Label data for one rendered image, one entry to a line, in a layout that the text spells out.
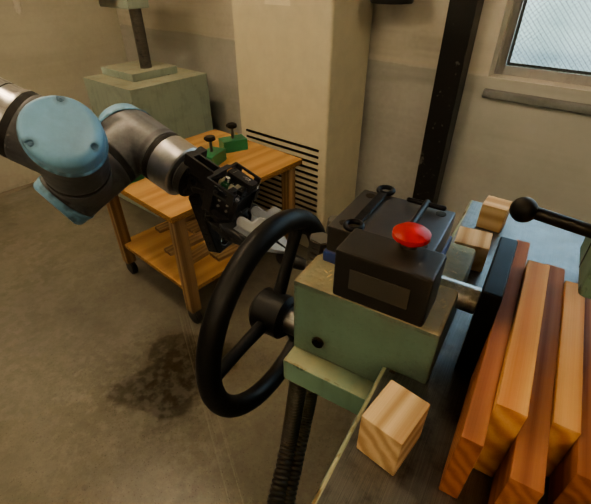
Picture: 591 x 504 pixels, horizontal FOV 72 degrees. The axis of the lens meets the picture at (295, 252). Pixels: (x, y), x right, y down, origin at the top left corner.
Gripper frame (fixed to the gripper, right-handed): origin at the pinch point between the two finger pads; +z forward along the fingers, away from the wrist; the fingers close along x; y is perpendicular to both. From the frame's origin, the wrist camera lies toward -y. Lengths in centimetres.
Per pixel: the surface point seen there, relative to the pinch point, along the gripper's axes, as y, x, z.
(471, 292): 22.8, -13.0, 22.1
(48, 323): -118, 4, -82
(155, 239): -96, 53, -75
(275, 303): 3.9, -12.2, 6.1
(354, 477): 16.0, -29.7, 21.4
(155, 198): -54, 38, -63
